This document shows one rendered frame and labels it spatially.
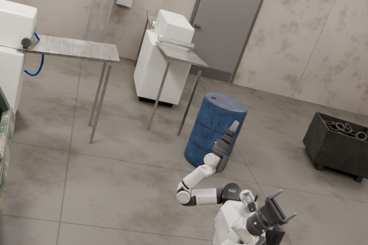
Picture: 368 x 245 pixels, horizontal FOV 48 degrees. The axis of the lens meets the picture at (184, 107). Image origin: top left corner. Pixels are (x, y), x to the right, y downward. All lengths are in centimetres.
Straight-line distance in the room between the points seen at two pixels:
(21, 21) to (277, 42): 602
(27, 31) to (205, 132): 233
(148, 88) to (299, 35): 411
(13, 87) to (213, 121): 229
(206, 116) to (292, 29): 469
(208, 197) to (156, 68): 430
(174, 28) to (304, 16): 384
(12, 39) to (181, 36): 263
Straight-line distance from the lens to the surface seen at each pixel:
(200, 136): 522
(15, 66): 471
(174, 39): 637
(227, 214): 225
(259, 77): 946
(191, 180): 239
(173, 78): 661
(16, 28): 471
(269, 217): 182
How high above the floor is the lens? 255
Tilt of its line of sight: 21 degrees down
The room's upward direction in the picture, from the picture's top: 19 degrees clockwise
